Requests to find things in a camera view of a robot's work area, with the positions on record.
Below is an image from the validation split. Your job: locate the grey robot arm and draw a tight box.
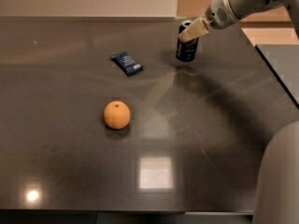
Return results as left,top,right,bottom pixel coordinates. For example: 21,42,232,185
178,0,299,224

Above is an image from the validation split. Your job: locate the dark side counter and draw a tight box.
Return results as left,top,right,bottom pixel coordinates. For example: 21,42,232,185
255,44,299,108

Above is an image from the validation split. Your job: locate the orange fruit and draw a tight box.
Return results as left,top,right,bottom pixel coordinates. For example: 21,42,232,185
103,101,131,130

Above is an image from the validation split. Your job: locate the blue pepsi can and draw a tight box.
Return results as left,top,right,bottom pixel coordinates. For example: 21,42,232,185
175,20,200,63

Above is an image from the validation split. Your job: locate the blue rxbar blueberry wrapper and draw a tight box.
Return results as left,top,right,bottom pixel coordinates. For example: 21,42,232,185
110,51,143,76

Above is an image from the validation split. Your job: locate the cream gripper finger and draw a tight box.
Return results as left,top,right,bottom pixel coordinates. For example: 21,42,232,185
178,18,209,43

